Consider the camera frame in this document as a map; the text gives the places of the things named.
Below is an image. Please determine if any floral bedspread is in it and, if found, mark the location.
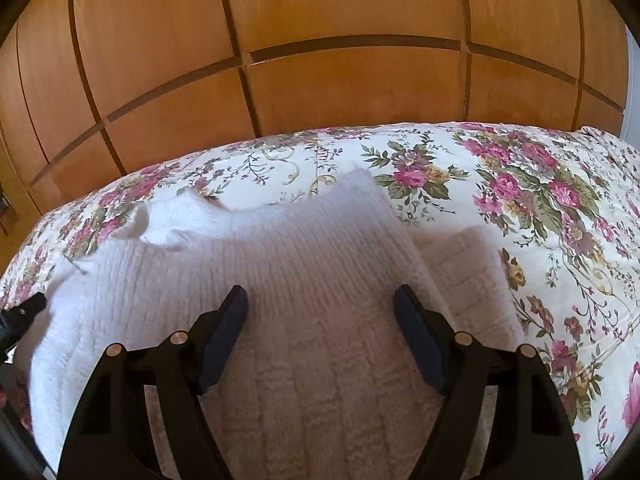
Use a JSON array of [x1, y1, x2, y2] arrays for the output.
[[0, 121, 640, 480]]

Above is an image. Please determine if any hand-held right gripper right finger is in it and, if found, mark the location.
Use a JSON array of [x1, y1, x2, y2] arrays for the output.
[[392, 284, 584, 480]]

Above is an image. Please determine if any white knitted sweater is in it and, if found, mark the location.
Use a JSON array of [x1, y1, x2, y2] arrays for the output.
[[27, 167, 526, 480]]

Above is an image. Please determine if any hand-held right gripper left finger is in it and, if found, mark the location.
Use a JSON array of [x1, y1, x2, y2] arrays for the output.
[[57, 285, 250, 480]]

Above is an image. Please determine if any wooden wardrobe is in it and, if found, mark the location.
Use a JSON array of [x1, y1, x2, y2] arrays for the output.
[[0, 0, 629, 241]]

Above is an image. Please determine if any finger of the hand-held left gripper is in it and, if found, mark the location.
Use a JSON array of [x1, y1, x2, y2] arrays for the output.
[[0, 293, 47, 346]]

